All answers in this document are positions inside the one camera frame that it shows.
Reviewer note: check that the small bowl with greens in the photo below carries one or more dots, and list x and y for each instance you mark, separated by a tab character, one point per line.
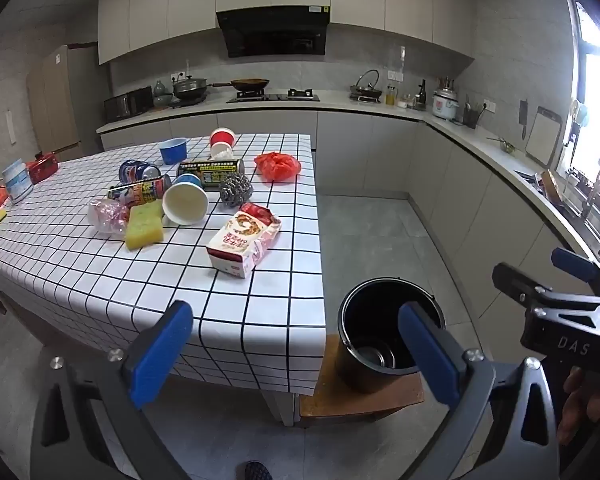
506	147

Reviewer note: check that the kitchen window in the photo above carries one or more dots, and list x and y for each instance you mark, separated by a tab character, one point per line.
595	110

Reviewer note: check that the beige refrigerator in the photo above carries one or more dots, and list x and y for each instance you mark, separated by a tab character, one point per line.
55	105

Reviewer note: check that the black range hood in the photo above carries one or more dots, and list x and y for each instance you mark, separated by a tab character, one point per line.
272	35

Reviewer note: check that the beige upper cabinets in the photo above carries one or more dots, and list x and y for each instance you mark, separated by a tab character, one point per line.
180	5

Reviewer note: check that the white blue round container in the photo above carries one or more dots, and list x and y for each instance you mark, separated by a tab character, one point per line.
17	180

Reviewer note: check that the blue white paper cup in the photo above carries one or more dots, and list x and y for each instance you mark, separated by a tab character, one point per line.
185	202

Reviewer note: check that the grey pot with lid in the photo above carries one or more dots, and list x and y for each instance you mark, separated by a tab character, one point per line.
190	89

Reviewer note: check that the black gas stove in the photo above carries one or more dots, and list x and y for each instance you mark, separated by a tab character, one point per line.
275	96

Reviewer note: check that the brown wooden stool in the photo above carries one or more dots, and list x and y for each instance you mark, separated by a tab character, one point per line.
330	402

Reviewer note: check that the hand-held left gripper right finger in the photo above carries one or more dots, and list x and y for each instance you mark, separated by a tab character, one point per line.
427	355

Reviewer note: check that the person's black shoe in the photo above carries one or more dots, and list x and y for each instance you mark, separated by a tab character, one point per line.
257	472

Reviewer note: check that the crushed blue drink can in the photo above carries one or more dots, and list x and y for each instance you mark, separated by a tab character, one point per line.
137	170

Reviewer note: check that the steel kitchen sink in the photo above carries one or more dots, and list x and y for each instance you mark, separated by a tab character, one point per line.
575	230

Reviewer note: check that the blue plastic bowl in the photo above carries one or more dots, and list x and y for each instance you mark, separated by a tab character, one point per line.
172	152

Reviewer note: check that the red yellow spray can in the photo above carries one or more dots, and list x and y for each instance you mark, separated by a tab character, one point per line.
140	191

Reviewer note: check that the red white paper cup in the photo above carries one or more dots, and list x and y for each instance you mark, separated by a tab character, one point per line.
222	137

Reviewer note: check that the red plastic bag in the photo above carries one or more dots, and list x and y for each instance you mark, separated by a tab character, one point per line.
277	166

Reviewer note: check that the steel wool scrubber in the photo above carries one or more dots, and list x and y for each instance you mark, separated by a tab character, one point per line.
236	189

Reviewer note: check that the yellow green sponge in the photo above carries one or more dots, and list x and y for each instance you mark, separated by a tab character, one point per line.
144	227

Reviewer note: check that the white rice cooker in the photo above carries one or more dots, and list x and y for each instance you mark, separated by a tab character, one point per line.
444	105

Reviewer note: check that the white cutting board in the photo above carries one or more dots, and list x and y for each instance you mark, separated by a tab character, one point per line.
542	137

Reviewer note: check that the grey kitchen counter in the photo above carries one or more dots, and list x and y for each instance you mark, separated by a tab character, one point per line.
360	140

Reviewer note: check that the yellow oil bottle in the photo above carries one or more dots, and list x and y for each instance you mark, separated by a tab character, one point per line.
391	99

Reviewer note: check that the hanging blue white item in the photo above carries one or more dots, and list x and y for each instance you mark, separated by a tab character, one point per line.
579	112

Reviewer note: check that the brown wooden board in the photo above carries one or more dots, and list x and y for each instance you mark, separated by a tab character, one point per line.
552	185

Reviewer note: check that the black bucket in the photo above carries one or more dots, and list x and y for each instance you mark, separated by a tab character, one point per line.
360	370

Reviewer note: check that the clear plastic wrapper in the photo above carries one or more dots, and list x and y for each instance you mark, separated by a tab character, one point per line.
105	215

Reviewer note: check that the black microwave oven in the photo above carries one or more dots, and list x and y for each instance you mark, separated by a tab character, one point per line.
127	102

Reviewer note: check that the small white jar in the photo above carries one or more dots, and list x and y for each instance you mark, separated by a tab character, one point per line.
402	103

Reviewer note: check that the grey kitchen island table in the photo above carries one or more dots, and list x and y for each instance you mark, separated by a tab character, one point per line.
280	407

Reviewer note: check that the metal sink faucet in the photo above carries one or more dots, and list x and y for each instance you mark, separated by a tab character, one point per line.
597	185

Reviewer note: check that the red white milk carton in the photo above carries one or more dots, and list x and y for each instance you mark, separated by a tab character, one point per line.
242	240

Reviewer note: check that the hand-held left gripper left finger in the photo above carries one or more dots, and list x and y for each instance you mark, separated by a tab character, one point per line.
162	355

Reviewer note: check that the dark utensil holder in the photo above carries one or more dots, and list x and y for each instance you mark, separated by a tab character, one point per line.
471	119

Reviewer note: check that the red tin box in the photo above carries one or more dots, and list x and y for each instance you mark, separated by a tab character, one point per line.
44	167

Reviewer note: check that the white checked tablecloth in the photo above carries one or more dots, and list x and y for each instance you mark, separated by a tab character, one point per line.
105	300

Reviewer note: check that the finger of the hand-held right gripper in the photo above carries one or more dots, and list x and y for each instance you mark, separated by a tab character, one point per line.
517	285
575	265

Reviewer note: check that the dark glass bottle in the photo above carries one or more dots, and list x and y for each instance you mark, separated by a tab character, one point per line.
422	97

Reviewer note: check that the black cleaver knife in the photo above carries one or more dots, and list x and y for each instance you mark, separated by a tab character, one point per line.
523	110

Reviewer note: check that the person's right hand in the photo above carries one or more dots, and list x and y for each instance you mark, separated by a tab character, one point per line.
580	405

